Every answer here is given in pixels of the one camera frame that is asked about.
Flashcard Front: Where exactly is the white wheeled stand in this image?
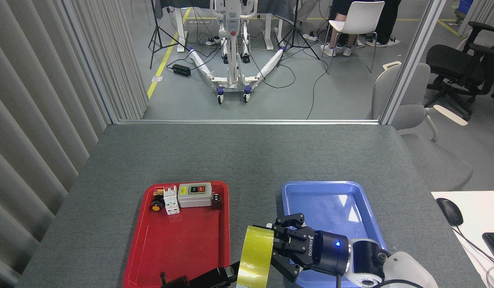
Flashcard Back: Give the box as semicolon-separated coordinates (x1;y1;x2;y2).
188;0;286;105

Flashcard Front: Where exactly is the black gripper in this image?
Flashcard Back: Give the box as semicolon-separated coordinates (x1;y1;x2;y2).
160;262;242;288
270;213;351;283

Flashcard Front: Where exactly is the blue plastic tray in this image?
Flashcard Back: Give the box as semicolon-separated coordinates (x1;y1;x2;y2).
281;181;396;288

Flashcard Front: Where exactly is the red plastic tray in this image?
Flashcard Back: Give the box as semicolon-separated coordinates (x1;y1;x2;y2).
123;180;231;288

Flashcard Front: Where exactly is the black tripod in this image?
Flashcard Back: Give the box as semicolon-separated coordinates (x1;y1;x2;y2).
148;0;190;70
276;0;321;68

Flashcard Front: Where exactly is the seated person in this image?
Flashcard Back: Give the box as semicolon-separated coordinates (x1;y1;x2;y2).
320;0;357;57

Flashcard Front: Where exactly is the white plastic chair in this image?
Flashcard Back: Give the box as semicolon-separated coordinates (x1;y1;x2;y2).
326;1;386;75

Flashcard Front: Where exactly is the white desk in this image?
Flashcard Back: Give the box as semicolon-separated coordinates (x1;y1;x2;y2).
431;191;494;288

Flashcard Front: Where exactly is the silver post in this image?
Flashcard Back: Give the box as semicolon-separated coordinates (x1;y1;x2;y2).
380;0;448;125

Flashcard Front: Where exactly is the grey office chair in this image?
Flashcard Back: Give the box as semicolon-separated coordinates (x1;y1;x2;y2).
367;61;474;192

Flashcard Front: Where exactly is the black floor cable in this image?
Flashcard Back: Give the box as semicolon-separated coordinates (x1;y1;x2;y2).
306;60;328;120

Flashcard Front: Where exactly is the grey switch box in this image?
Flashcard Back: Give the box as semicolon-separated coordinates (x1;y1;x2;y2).
178;182;213;208

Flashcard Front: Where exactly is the black computer mouse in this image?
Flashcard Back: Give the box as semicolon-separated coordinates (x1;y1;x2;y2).
436;198;464;226

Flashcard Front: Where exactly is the black office chair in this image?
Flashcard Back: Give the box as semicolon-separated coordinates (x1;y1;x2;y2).
425;21;494;120

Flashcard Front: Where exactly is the black mouse cable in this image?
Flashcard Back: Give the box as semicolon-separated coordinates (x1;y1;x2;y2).
455;225;494;269

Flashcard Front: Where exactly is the standing person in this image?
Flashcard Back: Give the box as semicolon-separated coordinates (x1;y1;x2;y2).
365;0;401;47

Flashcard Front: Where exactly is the white circuit breaker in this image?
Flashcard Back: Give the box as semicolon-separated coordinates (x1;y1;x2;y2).
163;185;180;215

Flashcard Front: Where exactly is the yellow tape roll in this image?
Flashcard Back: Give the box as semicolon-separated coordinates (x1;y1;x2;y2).
236;225;275;288

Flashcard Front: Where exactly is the silver table edge rail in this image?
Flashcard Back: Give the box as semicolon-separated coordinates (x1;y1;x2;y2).
118;119;382;125

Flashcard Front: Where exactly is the yellow push button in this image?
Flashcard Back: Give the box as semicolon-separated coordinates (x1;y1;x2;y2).
151;189;165;212

